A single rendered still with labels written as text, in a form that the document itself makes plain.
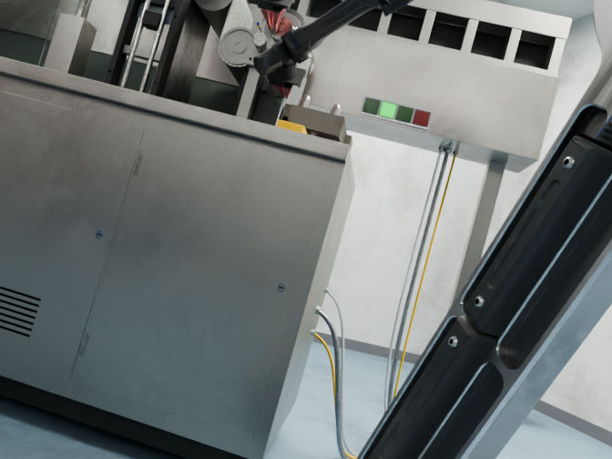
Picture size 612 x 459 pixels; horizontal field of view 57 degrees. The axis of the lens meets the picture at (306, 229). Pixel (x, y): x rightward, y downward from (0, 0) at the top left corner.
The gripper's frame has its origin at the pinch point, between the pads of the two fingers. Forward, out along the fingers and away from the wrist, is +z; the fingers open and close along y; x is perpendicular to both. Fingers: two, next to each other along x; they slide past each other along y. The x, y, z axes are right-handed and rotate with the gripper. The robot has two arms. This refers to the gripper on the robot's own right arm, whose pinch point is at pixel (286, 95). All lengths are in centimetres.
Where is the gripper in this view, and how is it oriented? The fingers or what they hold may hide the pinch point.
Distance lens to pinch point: 175.8
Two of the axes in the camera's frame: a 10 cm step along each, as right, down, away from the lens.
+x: 3.1, -8.1, 5.0
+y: 9.5, 2.9, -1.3
